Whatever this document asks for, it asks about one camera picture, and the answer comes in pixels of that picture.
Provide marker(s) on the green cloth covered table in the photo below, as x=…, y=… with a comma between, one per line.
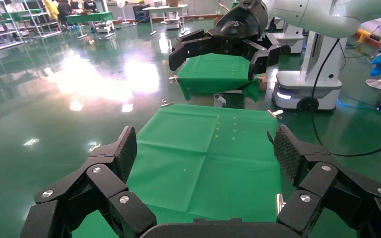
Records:
x=207, y=164

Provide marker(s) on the green covered work table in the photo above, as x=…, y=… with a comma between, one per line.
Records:
x=90, y=17

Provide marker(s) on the small white robot base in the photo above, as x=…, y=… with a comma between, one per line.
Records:
x=105, y=27
x=172, y=23

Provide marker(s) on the small brown floor box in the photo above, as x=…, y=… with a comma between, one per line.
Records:
x=263, y=82

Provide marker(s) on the white work table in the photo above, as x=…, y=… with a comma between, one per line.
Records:
x=165, y=8

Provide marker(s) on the white table leg joint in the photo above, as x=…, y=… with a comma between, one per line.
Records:
x=220, y=99

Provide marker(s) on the seated person dark top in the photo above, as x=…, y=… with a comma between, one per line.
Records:
x=89, y=6

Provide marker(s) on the green table cloth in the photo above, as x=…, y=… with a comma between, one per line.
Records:
x=215, y=74

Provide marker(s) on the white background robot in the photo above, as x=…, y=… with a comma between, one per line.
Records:
x=289, y=37

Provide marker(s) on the silver cloth clamp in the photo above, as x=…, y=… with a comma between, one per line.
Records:
x=173, y=78
x=166, y=103
x=279, y=203
x=275, y=113

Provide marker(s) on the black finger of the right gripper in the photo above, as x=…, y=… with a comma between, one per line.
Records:
x=190, y=46
x=264, y=56

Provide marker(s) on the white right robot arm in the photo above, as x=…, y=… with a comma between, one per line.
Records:
x=322, y=14

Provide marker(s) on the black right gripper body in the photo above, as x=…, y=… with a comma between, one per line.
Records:
x=239, y=24

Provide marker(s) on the person in black clothes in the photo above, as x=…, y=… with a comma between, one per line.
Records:
x=64, y=11

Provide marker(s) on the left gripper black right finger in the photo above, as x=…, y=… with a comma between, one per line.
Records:
x=322, y=184

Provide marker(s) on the metal shelf rack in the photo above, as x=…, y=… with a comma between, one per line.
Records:
x=0, y=33
x=39, y=19

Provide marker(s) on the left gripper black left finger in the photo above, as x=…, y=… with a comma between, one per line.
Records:
x=105, y=184

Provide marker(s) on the white standing fan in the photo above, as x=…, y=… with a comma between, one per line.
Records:
x=122, y=6

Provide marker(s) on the person in yellow coat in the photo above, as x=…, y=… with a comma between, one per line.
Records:
x=50, y=8

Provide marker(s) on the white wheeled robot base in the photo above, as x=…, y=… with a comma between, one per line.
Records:
x=308, y=85

